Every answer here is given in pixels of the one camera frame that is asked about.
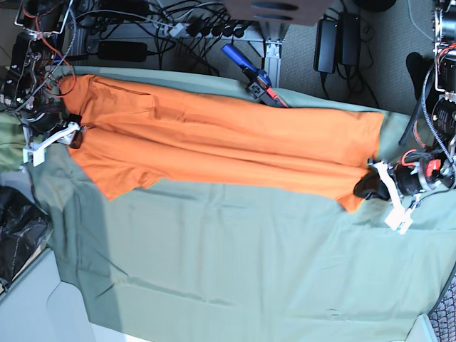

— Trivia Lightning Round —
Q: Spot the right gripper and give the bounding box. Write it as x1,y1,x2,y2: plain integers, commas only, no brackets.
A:
46,114,85,149

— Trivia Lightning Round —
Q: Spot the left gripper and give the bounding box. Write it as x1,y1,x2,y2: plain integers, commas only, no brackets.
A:
353,160,424,206

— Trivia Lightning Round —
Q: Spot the orange T-shirt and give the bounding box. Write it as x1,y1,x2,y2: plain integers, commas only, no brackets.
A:
58,75,383,212

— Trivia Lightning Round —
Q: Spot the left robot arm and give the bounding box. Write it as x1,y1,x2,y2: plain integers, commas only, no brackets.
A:
353,1,455,207

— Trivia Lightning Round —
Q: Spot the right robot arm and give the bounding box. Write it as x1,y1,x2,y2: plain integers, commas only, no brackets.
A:
3,1,394,212

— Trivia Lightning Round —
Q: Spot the olive green garment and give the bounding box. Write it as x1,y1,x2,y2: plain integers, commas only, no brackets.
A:
0,110,29,172

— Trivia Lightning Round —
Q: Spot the black brick under table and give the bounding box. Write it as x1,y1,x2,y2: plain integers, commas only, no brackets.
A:
97,41,149,63

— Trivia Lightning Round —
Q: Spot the black plastic bag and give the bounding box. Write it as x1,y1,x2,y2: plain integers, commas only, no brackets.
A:
1,186,51,292

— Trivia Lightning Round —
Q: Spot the black round stand base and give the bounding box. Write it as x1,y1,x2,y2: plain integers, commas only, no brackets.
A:
405,52,433,100

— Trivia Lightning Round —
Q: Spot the black power adapter brick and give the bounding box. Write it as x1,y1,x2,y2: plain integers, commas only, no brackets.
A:
313,19,338,73

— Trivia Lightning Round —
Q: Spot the blue red clamp tool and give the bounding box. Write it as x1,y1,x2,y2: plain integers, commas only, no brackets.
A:
222,43,288,108

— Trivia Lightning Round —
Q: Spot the green table cloth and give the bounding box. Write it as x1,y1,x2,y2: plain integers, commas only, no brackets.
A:
26,63,456,342

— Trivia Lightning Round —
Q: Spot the aluminium table leg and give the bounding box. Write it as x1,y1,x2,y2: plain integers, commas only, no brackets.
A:
249,21,289,88

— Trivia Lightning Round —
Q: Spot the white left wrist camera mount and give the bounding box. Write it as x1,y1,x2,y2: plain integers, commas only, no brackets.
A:
384,201,419,235

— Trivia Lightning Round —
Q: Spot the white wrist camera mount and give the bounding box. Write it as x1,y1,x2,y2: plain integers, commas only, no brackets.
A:
21,123,81,167
384,201,419,235

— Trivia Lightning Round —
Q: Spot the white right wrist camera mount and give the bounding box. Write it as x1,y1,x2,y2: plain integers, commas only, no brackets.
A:
21,123,81,167

